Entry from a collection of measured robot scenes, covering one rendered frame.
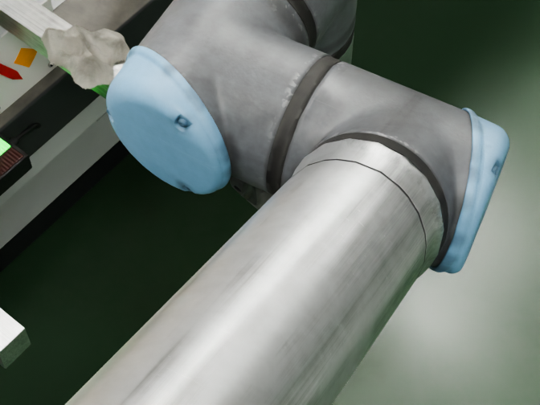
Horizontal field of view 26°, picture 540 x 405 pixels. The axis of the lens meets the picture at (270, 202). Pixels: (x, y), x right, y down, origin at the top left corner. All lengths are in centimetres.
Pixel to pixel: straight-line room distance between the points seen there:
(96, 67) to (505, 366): 103
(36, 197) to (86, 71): 82
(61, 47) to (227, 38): 45
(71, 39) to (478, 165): 56
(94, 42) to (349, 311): 64
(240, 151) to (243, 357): 23
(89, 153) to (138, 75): 127
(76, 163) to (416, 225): 137
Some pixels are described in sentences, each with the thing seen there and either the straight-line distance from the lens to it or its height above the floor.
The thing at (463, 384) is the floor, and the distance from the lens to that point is 189.
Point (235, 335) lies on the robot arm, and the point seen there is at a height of 129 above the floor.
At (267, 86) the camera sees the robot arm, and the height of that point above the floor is 118.
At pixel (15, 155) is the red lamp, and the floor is 70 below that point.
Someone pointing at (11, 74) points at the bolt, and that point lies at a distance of 126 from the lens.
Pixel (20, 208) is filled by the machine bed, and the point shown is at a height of 15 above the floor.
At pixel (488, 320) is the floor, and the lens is 195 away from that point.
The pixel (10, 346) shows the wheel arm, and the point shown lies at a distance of 98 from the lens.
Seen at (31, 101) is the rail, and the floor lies 70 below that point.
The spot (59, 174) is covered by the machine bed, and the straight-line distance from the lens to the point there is 191.
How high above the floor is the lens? 170
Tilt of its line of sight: 57 degrees down
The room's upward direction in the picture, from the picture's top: straight up
